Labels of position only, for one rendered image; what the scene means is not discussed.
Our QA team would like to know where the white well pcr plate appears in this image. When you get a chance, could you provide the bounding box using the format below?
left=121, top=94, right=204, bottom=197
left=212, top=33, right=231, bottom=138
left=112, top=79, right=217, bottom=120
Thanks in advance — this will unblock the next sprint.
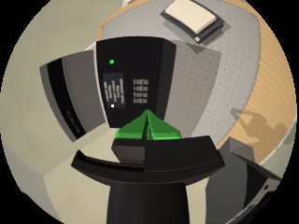
left=165, top=0, right=216, bottom=34

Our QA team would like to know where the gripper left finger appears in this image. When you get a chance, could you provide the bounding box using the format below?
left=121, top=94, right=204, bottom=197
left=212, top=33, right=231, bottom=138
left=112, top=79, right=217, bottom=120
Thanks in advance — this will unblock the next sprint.
left=114, top=110, right=148, bottom=140

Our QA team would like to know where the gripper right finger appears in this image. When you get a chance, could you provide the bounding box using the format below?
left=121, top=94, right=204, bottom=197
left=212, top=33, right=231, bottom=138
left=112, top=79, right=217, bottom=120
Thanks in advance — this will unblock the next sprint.
left=148, top=110, right=182, bottom=140

